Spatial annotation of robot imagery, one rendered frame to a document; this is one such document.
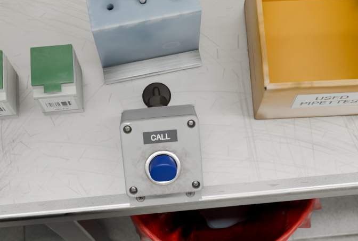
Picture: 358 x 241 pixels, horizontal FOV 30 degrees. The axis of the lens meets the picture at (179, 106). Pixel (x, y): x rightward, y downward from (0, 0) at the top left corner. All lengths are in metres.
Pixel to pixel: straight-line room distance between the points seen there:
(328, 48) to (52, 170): 0.31
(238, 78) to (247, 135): 0.06
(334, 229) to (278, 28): 0.92
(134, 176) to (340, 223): 1.02
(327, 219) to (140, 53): 0.98
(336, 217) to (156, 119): 1.03
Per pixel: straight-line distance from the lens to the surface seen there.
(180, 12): 0.60
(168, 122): 0.58
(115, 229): 1.54
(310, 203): 1.11
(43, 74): 0.63
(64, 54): 0.63
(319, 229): 1.56
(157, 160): 0.58
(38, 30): 0.72
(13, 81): 0.68
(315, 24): 0.71
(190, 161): 0.59
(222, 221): 1.31
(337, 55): 0.70
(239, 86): 0.68
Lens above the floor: 1.52
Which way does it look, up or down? 72 degrees down
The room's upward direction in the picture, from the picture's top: straight up
